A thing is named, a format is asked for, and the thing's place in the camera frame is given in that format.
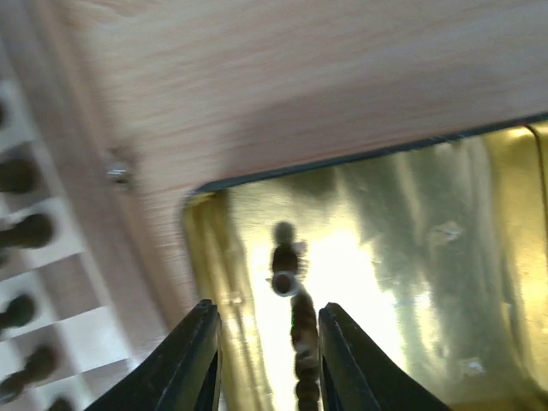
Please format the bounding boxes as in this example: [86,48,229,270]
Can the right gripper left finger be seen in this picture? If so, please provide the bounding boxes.
[86,299,223,411]

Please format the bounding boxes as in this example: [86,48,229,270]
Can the dark chess piece in tin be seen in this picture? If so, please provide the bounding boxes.
[269,221,308,297]

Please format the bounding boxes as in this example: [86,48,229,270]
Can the yellow tin with dark pieces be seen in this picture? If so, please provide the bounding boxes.
[182,114,547,410]

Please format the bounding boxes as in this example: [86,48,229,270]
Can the wooden chess board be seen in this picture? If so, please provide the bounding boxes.
[1,1,182,410]

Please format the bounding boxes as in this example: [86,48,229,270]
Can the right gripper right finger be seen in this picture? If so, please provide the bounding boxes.
[319,302,449,411]

